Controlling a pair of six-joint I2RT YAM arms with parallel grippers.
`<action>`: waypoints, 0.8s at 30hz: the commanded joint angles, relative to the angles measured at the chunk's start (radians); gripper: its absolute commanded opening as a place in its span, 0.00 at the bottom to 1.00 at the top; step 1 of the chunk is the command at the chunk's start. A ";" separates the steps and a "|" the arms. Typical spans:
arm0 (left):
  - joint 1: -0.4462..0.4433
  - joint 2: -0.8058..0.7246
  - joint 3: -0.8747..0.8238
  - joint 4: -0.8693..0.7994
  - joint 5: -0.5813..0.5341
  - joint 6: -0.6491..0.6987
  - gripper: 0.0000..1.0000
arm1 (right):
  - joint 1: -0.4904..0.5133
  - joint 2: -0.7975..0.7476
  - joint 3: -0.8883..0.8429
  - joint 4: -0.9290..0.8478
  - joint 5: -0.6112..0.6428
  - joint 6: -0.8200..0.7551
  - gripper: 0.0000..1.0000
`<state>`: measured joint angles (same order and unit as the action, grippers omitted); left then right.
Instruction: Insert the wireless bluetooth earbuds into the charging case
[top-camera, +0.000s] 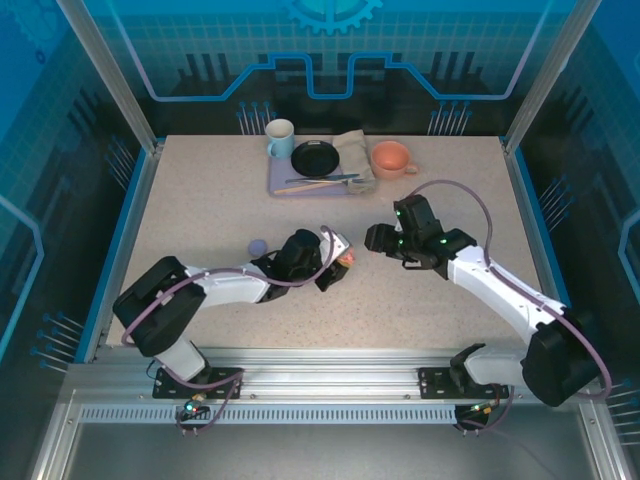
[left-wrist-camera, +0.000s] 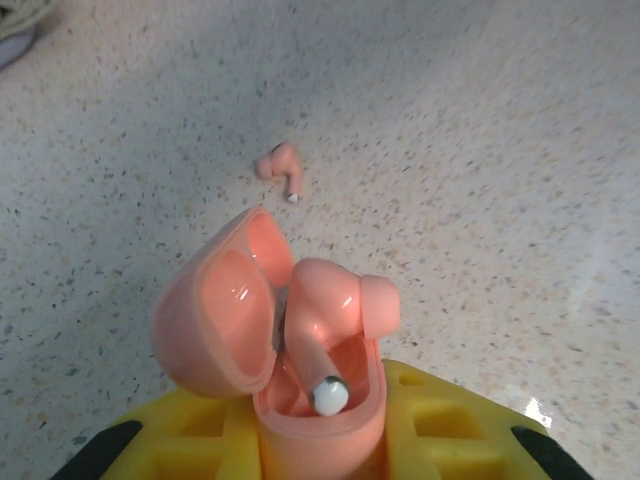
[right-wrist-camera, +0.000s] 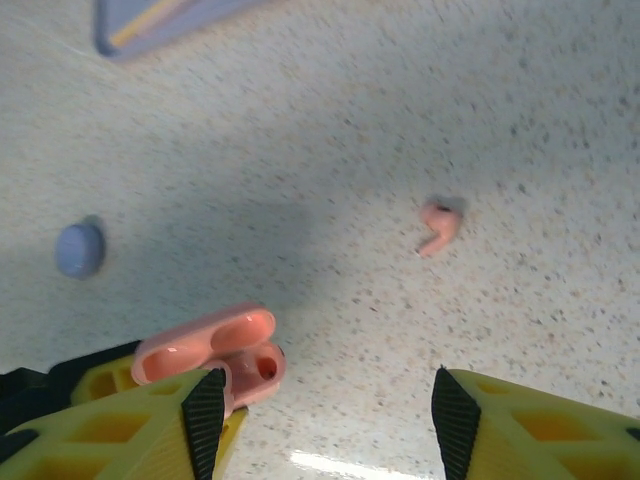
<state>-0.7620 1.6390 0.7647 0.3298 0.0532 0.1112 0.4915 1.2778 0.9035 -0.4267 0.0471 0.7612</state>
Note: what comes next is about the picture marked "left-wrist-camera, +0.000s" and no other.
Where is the pink earbud charging case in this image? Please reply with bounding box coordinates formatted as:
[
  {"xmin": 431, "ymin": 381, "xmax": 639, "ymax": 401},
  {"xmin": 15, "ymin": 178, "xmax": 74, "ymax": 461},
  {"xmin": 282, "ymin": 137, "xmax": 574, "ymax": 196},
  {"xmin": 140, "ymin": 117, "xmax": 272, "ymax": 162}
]
[{"xmin": 149, "ymin": 204, "xmax": 389, "ymax": 480}]

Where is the beige folded cloth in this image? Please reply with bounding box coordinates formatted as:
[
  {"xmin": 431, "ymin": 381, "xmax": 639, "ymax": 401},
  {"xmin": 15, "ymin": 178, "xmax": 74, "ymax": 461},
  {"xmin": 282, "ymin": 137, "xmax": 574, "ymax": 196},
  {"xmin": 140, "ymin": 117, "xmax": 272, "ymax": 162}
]
[{"xmin": 0, "ymin": 0, "xmax": 57, "ymax": 39}]

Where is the pink wireless earbud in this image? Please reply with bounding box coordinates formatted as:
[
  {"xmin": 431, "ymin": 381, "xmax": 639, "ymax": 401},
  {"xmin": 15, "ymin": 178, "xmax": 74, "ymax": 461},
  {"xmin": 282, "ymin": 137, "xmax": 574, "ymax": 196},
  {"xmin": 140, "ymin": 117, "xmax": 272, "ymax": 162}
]
[
  {"xmin": 284, "ymin": 257, "xmax": 401, "ymax": 419},
  {"xmin": 254, "ymin": 141, "xmax": 304, "ymax": 204}
]

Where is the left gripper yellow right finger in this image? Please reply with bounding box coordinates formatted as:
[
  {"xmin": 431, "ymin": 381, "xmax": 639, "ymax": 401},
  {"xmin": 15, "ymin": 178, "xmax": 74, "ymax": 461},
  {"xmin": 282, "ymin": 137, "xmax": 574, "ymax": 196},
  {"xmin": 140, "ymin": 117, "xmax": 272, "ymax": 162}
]
[{"xmin": 382, "ymin": 358, "xmax": 596, "ymax": 480}]

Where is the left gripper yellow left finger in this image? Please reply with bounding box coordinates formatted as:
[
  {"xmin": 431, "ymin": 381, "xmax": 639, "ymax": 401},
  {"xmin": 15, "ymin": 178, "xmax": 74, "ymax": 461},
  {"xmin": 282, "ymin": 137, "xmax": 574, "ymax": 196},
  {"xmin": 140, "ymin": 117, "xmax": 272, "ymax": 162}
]
[{"xmin": 49, "ymin": 389, "xmax": 265, "ymax": 480}]

